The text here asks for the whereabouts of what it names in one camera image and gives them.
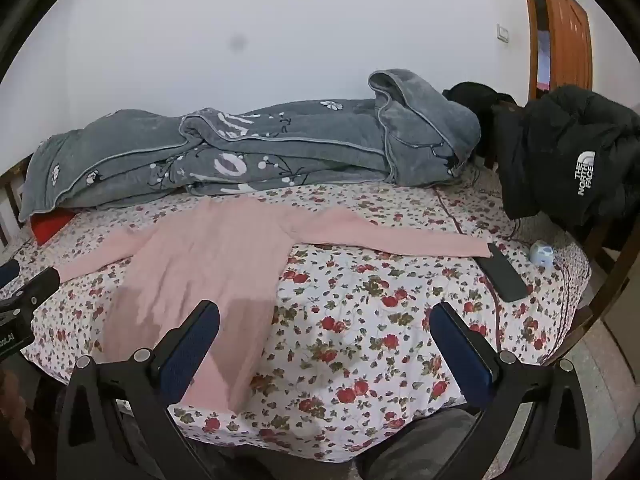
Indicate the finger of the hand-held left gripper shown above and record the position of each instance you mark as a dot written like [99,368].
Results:
[7,271]
[35,285]

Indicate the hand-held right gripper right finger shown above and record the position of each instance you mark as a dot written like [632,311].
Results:
[460,351]

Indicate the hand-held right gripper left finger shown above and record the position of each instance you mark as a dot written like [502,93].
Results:
[190,346]

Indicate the pink knit sweater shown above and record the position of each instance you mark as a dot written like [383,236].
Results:
[200,270]

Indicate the person's left hand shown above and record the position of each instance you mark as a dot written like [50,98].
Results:
[14,410]

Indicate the red pillow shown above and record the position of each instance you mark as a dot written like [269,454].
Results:
[50,225]

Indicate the wooden bed headboard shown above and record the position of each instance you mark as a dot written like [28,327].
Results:
[10,195]

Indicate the black phone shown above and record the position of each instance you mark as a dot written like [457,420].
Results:
[502,272]

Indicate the person's leg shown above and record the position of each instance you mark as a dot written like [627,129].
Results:
[425,442]

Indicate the floral bed sheet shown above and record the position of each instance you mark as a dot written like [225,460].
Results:
[360,300]

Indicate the small blue white gadget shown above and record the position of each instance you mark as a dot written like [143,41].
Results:
[541,254]

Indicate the black puffer jacket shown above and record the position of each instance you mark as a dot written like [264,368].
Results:
[555,160]

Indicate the grey flower-print blanket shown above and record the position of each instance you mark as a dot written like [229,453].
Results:
[280,140]

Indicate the black cloth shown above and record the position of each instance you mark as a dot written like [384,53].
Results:
[470,97]

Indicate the wooden door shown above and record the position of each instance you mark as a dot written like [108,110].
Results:
[565,20]

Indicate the white wall switch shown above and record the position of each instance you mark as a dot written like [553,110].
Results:
[503,33]

